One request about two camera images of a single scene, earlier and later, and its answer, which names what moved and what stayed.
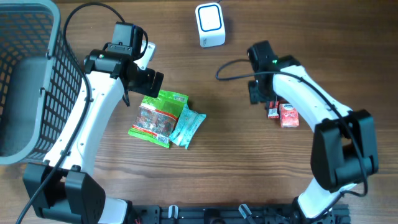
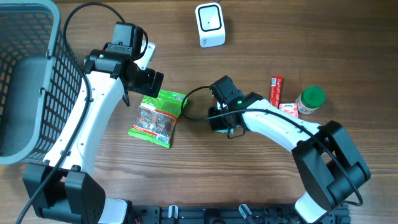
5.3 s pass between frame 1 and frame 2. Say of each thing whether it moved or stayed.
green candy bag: stayed
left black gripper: stayed
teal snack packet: moved
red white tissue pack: stayed
